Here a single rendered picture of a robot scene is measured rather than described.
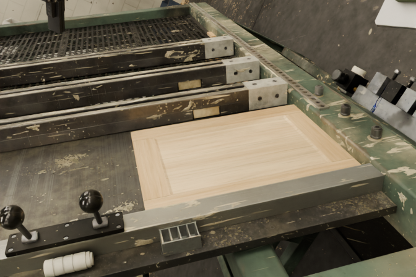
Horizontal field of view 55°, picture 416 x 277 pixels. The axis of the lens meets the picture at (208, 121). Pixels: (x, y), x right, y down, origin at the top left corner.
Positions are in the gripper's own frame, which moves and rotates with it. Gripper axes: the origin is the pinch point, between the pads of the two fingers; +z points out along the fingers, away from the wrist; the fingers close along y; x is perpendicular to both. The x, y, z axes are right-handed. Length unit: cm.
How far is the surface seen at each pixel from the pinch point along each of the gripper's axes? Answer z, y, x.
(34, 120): 36.3, -2.6, -11.5
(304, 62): 77, -169, 39
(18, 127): 37.0, 1.5, -13.2
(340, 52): 69, -184, 55
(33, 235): 23.9, 29.7, 19.6
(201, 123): 30.9, -23.7, 28.0
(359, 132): 15, -27, 66
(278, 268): 22, 13, 60
